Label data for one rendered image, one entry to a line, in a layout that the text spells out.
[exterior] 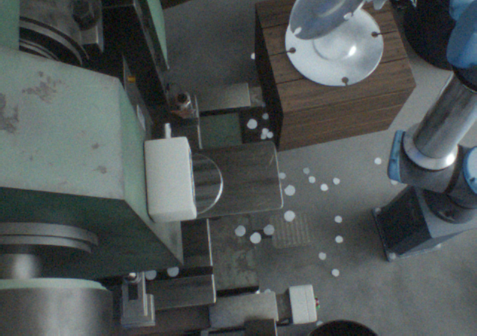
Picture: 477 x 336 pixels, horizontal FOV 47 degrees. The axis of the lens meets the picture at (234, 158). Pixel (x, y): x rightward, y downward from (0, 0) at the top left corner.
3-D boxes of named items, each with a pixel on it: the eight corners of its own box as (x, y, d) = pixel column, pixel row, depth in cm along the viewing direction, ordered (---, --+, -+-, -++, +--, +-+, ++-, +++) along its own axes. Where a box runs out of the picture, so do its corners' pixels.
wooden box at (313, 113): (358, 36, 203) (379, -22, 170) (388, 129, 191) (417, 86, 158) (253, 56, 202) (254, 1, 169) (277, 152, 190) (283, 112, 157)
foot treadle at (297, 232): (306, 214, 172) (308, 211, 167) (311, 246, 168) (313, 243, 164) (119, 236, 171) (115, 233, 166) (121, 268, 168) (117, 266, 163)
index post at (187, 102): (192, 108, 119) (188, 89, 110) (194, 121, 118) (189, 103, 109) (179, 109, 119) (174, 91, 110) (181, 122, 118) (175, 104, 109)
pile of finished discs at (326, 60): (367, -7, 169) (367, -8, 168) (394, 75, 160) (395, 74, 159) (275, 10, 168) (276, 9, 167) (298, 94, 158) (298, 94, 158)
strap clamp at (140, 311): (150, 239, 111) (140, 229, 101) (155, 325, 105) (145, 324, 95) (120, 242, 110) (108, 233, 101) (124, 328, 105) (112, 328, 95)
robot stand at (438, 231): (423, 195, 184) (475, 152, 141) (442, 249, 178) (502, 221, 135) (370, 208, 183) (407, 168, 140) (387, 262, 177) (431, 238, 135)
